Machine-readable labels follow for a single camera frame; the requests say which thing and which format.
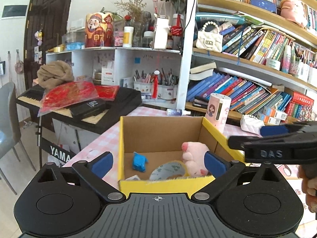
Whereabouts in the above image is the pink plush pig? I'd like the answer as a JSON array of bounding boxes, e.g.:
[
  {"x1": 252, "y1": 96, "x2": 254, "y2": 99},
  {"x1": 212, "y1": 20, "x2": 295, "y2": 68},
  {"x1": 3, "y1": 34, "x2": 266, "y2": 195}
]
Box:
[{"x1": 182, "y1": 142, "x2": 209, "y2": 177}]

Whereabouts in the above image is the blue toy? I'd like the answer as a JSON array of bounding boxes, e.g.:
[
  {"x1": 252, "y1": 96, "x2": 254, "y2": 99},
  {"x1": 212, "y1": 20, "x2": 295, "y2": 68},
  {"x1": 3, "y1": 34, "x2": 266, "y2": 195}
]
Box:
[{"x1": 132, "y1": 152, "x2": 148, "y2": 173}]

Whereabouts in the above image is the yellow tape roll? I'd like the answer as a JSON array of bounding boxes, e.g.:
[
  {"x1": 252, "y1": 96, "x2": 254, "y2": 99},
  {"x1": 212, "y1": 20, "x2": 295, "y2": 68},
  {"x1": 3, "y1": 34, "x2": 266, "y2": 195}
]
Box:
[{"x1": 149, "y1": 161, "x2": 189, "y2": 181}]

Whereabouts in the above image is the white staples box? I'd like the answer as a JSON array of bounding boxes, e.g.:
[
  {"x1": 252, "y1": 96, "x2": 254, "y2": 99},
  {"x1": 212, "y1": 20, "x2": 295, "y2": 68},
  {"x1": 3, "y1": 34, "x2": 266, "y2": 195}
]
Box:
[{"x1": 126, "y1": 175, "x2": 141, "y2": 181}]

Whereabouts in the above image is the person's right hand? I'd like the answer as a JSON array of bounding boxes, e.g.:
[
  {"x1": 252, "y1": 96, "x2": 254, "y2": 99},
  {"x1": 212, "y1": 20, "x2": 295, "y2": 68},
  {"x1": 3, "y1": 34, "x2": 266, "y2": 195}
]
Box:
[{"x1": 298, "y1": 165, "x2": 317, "y2": 213}]

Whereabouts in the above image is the white quilted pouch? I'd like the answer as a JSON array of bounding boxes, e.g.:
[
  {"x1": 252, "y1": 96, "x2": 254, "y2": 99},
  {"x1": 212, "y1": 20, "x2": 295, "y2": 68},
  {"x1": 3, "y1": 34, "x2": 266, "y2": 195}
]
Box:
[{"x1": 240, "y1": 114, "x2": 265, "y2": 135}]

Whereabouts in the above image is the pink cylindrical humidifier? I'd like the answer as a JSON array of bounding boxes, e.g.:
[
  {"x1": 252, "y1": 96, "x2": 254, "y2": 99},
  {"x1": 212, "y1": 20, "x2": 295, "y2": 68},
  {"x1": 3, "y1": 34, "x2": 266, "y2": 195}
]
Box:
[{"x1": 205, "y1": 93, "x2": 232, "y2": 133}]

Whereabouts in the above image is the red dictionary book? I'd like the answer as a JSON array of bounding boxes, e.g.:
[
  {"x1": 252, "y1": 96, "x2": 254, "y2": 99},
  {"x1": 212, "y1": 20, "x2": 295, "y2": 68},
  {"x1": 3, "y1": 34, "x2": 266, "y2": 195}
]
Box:
[{"x1": 292, "y1": 91, "x2": 314, "y2": 106}]

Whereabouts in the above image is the yellow cardboard box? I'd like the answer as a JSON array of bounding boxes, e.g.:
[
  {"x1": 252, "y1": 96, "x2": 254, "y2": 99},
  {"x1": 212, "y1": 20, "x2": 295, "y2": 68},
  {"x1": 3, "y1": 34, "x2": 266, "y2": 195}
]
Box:
[{"x1": 118, "y1": 117, "x2": 244, "y2": 196}]

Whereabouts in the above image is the black rectangular case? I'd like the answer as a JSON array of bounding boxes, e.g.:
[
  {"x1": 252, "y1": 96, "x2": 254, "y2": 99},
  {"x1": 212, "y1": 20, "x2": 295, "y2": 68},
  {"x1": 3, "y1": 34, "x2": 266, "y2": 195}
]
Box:
[{"x1": 69, "y1": 98, "x2": 110, "y2": 120}]

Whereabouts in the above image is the white spray bottle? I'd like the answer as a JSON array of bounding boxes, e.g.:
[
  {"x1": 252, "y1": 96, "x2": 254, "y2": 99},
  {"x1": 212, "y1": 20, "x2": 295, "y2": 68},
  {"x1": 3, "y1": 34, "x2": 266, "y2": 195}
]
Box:
[{"x1": 166, "y1": 108, "x2": 191, "y2": 117}]

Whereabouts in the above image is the black keyboard piano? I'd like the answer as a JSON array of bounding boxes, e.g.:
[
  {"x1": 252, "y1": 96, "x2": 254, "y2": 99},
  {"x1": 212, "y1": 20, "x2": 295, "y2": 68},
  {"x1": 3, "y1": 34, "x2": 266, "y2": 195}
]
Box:
[{"x1": 15, "y1": 84, "x2": 142, "y2": 135}]

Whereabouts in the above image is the red plastic bag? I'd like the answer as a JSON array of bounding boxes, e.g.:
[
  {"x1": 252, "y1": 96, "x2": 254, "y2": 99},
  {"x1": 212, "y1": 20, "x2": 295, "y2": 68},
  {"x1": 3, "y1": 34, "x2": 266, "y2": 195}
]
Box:
[{"x1": 37, "y1": 81, "x2": 100, "y2": 117}]

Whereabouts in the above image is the white pen holder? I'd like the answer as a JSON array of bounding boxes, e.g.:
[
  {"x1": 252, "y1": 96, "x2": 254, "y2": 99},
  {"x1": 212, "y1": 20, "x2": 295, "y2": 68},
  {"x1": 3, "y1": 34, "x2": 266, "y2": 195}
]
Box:
[{"x1": 158, "y1": 85, "x2": 178, "y2": 101}]

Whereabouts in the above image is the grey chair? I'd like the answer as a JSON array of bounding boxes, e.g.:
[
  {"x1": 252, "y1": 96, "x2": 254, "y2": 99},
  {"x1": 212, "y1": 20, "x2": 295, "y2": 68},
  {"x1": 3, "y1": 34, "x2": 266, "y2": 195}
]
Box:
[{"x1": 0, "y1": 82, "x2": 37, "y2": 196}]

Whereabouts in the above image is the red tassel ornament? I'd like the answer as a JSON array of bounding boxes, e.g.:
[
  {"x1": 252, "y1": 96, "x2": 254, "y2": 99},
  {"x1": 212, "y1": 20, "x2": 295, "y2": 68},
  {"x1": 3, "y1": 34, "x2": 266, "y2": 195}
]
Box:
[{"x1": 152, "y1": 70, "x2": 160, "y2": 99}]

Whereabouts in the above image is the cream quilted handbag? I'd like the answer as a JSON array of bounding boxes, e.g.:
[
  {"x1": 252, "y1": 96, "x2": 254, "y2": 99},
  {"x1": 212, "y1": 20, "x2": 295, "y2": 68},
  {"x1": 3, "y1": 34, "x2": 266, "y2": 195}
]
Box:
[{"x1": 196, "y1": 21, "x2": 223, "y2": 53}]

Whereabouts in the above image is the brown folded towel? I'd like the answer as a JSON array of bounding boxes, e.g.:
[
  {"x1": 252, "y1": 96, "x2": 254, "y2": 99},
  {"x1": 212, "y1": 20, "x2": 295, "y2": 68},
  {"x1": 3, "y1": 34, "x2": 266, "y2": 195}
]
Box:
[{"x1": 37, "y1": 60, "x2": 74, "y2": 90}]

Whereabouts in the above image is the red fortune god box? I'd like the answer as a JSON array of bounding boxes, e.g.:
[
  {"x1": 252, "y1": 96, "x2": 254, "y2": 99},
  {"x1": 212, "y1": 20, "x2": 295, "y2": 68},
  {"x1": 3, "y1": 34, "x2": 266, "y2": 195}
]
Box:
[{"x1": 85, "y1": 12, "x2": 114, "y2": 48}]

